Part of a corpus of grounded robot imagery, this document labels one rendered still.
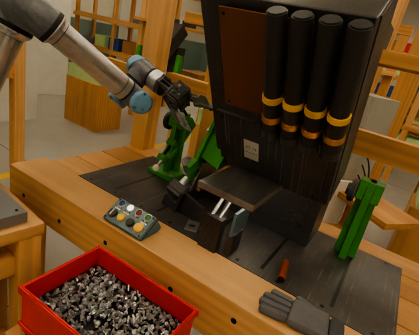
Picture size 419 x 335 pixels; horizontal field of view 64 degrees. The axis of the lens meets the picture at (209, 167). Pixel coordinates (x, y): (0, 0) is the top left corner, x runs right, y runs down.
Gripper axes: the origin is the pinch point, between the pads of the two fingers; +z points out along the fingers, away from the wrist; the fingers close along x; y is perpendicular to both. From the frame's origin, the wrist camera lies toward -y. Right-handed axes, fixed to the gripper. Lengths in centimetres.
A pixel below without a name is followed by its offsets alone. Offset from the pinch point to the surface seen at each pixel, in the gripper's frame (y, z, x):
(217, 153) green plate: 6.1, 14.3, -7.8
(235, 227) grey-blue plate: 6.0, 33.3, -21.2
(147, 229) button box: 4.7, 15.4, -38.3
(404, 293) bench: -12, 82, 2
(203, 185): 19.4, 22.2, -21.2
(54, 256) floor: -114, -53, -90
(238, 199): 21.9, 31.5, -18.7
